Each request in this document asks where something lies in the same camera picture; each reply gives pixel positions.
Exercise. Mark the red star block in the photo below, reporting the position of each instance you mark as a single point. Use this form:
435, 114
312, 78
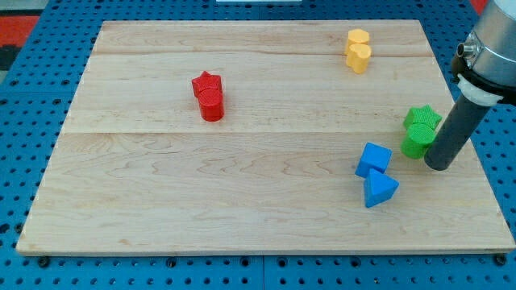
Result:
206, 81

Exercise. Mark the blue triangle block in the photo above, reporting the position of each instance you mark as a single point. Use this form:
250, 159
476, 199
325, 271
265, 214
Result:
378, 188

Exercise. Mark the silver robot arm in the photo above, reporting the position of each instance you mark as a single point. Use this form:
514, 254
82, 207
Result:
484, 64

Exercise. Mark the red cylinder block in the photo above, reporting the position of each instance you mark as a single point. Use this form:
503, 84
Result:
211, 105

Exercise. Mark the green star block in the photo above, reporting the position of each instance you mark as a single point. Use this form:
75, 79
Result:
422, 115

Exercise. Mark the light wooden board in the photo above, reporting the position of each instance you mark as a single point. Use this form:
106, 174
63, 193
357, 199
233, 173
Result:
137, 171

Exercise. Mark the yellow hexagon block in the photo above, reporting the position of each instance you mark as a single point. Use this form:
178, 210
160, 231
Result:
356, 36

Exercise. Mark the blue cube block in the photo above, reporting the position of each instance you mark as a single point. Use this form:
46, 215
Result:
374, 157

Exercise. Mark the green cylinder block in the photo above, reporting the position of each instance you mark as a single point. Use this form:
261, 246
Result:
417, 140

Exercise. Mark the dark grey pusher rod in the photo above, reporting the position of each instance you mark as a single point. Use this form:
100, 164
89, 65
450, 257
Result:
462, 120

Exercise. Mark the yellow heart block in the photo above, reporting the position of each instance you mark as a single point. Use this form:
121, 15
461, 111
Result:
358, 57

